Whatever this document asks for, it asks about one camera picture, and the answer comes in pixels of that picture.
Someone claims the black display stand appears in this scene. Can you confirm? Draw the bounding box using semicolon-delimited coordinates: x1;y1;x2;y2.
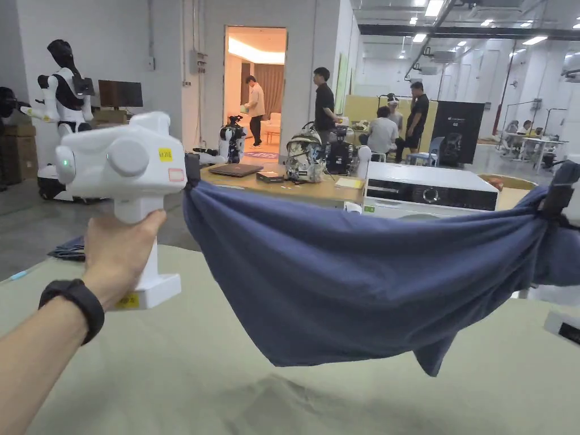
429;100;487;168

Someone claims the group of people at desks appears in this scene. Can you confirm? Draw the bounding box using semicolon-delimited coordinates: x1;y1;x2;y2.
496;118;571;175

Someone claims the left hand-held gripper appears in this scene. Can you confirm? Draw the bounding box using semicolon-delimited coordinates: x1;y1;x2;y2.
55;110;201;311

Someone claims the white armchair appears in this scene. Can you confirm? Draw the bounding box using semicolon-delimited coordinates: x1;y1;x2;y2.
265;112;282;145

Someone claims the white and black humanoid robot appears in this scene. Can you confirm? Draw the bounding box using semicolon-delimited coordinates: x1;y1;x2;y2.
18;39;98;201

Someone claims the person's left hand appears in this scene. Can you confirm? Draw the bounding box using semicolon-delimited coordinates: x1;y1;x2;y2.
83;209;168;314

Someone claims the person's left forearm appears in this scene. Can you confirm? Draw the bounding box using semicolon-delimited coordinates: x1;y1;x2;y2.
0;271;107;393

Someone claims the bed with pale green sheet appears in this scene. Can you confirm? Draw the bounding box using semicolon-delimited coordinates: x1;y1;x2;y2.
0;244;580;435

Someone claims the wooden table with backpack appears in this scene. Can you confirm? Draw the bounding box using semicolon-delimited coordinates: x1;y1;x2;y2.
198;121;373;210

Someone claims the folded dark blue garment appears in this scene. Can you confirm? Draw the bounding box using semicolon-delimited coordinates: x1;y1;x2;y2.
47;234;87;263

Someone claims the stack of brown cartons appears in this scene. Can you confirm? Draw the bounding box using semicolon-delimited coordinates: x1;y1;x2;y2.
0;124;38;185

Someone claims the white washing machine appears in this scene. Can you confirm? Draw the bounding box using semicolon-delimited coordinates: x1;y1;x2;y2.
364;161;500;219

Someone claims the dark blue shirt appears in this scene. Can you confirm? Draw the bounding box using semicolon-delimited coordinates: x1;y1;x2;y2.
182;180;580;378

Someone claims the black monitor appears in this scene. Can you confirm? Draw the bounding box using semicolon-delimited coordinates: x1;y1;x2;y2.
97;79;144;110

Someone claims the small white robot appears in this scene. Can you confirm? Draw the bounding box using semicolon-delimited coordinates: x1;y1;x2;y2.
192;115;248;165

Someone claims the pale blue chair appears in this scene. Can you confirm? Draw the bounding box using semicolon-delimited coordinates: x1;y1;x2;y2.
406;135;444;167

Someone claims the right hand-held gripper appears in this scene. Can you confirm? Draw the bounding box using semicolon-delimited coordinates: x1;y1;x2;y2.
539;159;580;349

